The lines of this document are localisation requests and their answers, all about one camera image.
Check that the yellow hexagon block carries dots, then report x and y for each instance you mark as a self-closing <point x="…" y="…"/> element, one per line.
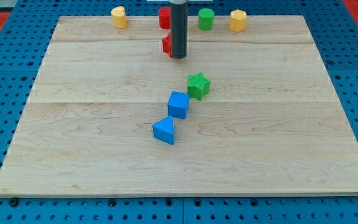
<point x="237" y="20"/>

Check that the green star block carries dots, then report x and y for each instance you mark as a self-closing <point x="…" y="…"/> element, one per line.
<point x="198" y="86"/>

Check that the red cylinder block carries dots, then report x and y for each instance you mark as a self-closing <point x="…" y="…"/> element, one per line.
<point x="164" y="17"/>

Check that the blue triangle block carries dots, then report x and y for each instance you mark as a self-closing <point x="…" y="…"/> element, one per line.
<point x="163" y="130"/>

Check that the wooden board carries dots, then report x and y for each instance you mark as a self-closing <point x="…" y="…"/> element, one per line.
<point x="271" y="125"/>

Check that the yellow heart block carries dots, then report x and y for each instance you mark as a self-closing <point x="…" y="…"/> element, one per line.
<point x="118" y="16"/>

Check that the red block behind rod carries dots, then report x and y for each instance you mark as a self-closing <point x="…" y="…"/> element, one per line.
<point x="167" y="45"/>

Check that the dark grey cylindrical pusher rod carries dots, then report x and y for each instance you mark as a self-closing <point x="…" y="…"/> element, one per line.
<point x="178" y="27"/>

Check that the blue cube block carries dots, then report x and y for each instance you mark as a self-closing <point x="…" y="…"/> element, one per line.
<point x="178" y="104"/>

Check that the green cylinder block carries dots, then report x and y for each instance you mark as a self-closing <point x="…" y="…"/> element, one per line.
<point x="205" y="19"/>

